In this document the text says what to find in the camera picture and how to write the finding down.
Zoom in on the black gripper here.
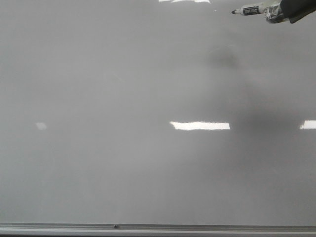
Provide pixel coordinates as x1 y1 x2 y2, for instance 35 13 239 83
280 0 316 24

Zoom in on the black whiteboard marker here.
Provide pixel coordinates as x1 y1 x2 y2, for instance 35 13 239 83
232 4 286 24

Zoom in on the aluminium whiteboard frame rail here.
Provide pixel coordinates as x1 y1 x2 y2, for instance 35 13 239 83
0 223 316 237

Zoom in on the white whiteboard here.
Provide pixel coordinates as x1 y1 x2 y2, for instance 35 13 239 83
0 0 316 226

